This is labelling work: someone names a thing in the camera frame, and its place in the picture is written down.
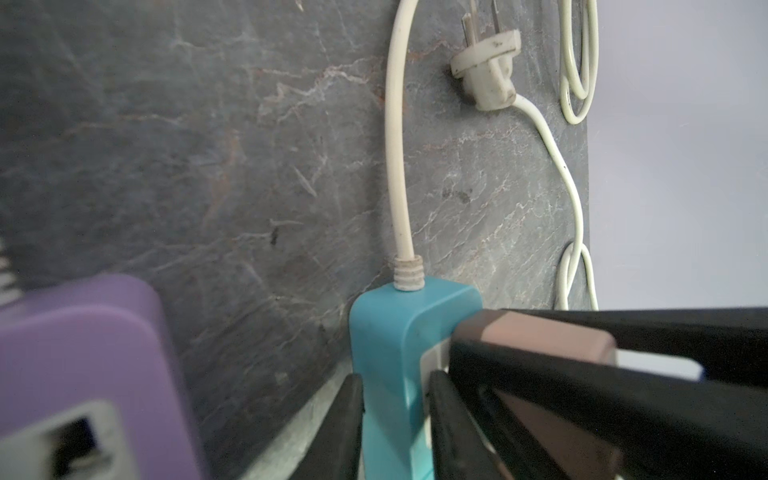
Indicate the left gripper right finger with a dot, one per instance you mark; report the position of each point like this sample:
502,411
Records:
457,449

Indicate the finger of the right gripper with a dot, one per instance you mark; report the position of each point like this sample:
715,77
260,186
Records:
684,429
730,343

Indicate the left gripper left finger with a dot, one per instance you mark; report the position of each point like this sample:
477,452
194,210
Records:
335,451

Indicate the teal power strip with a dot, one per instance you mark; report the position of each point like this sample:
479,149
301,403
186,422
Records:
390,332

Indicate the purple power strip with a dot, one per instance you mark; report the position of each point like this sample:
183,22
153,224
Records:
90,385

